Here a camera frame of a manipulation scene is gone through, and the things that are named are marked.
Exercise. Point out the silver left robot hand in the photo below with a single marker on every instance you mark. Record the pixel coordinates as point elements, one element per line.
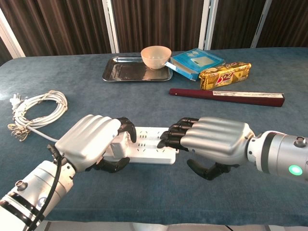
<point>89,139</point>

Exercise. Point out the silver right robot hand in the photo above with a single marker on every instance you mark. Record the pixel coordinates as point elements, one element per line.
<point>216,139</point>

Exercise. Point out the white plug adapter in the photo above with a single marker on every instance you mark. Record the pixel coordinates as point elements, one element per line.
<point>119,150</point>

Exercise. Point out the white power strip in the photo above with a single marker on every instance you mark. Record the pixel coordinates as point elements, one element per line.
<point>149,156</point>

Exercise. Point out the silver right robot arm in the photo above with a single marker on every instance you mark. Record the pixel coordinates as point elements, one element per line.
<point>276,154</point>

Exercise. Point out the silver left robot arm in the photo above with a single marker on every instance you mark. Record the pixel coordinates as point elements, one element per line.
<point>31,190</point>

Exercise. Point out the dark red folded fan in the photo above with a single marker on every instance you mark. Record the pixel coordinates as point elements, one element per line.
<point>192,94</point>

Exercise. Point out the gold biscuit package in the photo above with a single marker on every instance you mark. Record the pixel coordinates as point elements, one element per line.
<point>223,77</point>

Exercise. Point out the blue velvet table cloth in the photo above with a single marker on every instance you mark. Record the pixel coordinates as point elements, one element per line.
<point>168,197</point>

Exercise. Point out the stainless steel tray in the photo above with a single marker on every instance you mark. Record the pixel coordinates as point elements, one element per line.
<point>125,72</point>

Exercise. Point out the blue cardboard box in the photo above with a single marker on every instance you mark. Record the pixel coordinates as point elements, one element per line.
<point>192,62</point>

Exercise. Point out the beige plastic bowl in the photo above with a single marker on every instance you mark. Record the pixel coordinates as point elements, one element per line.
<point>156,60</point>

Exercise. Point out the brown pleated curtain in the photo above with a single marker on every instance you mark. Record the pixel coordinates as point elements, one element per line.
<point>72,26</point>

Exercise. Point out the white frame post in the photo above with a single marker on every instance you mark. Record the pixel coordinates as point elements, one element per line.
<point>111,26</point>
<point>207,24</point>
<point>261,24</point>
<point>10,36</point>

